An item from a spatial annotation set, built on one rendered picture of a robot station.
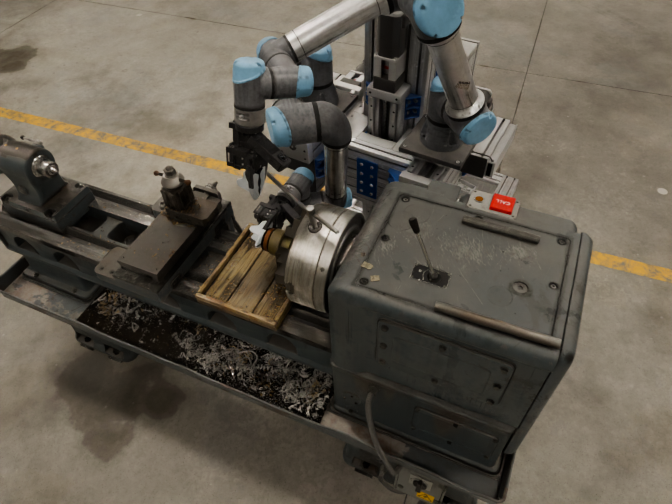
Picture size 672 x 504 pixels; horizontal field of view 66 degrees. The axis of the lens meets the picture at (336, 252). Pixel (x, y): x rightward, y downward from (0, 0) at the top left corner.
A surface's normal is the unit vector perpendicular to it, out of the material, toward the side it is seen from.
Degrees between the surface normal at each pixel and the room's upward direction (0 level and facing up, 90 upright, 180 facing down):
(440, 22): 83
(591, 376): 0
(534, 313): 0
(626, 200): 0
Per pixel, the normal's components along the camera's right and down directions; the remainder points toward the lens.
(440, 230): -0.03, -0.65
